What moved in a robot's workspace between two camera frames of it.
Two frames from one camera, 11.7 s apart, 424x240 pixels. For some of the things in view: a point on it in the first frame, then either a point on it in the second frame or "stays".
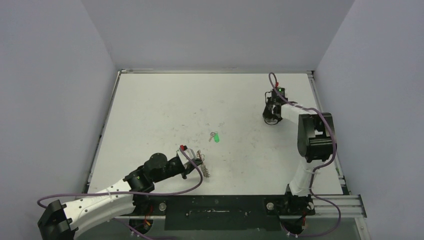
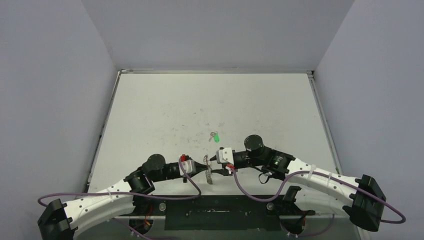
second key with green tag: (216, 136) stays
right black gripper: (270, 110) -> (226, 166)
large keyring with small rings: (202, 156) -> (208, 174)
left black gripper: (190, 167) stays
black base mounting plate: (230, 212) stays
